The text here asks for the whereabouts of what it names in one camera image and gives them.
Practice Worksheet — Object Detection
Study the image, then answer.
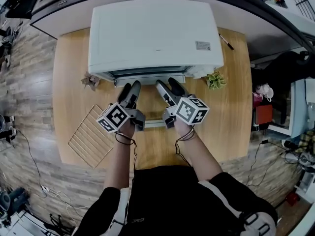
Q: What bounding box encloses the small pink potted plant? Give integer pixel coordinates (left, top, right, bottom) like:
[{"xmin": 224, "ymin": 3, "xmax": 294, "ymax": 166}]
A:
[{"xmin": 81, "ymin": 71, "xmax": 101, "ymax": 92}]

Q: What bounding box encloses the red book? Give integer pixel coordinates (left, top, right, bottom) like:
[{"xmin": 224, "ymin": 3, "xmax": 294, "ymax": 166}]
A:
[{"xmin": 255, "ymin": 104, "xmax": 273, "ymax": 124}]

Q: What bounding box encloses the black marker pen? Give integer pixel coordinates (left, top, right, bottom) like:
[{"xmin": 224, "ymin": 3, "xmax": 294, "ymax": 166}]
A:
[{"xmin": 218, "ymin": 33, "xmax": 235, "ymax": 51}]

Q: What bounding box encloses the small green potted plant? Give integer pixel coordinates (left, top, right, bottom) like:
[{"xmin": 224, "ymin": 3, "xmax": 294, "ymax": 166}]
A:
[{"xmin": 205, "ymin": 72, "xmax": 227, "ymax": 90}]

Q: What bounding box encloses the white toaster oven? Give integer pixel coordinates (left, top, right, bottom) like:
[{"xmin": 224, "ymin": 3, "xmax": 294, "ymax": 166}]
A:
[{"xmin": 88, "ymin": 0, "xmax": 224, "ymax": 88}]

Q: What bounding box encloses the person's right forearm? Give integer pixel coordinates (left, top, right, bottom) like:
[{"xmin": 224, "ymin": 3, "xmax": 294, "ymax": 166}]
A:
[{"xmin": 176, "ymin": 121, "xmax": 223, "ymax": 181}]

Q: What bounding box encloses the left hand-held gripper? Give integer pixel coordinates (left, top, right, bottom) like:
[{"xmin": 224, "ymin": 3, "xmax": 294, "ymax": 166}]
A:
[{"xmin": 96, "ymin": 80, "xmax": 147, "ymax": 134}]

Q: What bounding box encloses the light blue desk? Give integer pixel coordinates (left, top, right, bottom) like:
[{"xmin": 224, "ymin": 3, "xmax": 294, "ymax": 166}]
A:
[{"xmin": 289, "ymin": 79, "xmax": 315, "ymax": 139}]

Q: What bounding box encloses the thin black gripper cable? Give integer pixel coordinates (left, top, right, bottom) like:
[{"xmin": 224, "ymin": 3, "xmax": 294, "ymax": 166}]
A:
[
  {"xmin": 114, "ymin": 131, "xmax": 138, "ymax": 172},
  {"xmin": 174, "ymin": 128, "xmax": 195, "ymax": 167}
]

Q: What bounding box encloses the black round wheeled device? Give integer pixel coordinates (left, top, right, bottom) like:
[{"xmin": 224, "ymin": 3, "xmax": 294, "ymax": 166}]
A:
[{"xmin": 0, "ymin": 114, "xmax": 17, "ymax": 142}]

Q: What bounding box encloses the white floor cable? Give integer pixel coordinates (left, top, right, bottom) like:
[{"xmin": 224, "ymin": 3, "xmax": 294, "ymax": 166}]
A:
[{"xmin": 46, "ymin": 189, "xmax": 91, "ymax": 222}]

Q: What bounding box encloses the pink box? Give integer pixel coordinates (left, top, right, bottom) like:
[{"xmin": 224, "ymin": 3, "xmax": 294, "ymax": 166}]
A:
[{"xmin": 253, "ymin": 93, "xmax": 265, "ymax": 108}]

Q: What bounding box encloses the black chair with jacket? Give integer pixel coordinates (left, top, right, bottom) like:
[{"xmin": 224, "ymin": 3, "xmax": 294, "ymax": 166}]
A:
[{"xmin": 251, "ymin": 50, "xmax": 315, "ymax": 132}]

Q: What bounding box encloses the person's black clothing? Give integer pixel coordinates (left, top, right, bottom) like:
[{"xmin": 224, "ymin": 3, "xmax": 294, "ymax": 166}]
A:
[{"xmin": 80, "ymin": 165, "xmax": 279, "ymax": 236}]

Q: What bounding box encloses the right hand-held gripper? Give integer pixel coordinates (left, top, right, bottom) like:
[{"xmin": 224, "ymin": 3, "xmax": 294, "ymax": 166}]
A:
[{"xmin": 155, "ymin": 77, "xmax": 211, "ymax": 130}]

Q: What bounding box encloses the white long bar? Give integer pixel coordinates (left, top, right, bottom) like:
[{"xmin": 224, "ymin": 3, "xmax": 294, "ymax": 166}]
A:
[{"xmin": 143, "ymin": 118, "xmax": 172, "ymax": 129}]

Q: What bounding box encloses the gold wire oven rack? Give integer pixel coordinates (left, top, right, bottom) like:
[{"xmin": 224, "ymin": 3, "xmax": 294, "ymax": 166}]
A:
[{"xmin": 68, "ymin": 104, "xmax": 115, "ymax": 169}]

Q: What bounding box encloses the pink white plush toy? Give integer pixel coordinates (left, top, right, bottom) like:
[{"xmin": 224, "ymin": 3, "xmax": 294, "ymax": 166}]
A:
[{"xmin": 255, "ymin": 83, "xmax": 270, "ymax": 95}]

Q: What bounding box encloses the white mug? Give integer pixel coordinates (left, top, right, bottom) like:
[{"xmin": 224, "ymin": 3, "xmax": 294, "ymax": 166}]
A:
[{"xmin": 263, "ymin": 88, "xmax": 274, "ymax": 102}]

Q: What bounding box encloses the person's left forearm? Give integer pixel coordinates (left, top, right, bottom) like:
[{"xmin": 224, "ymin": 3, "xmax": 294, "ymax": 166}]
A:
[{"xmin": 104, "ymin": 123, "xmax": 136, "ymax": 190}]

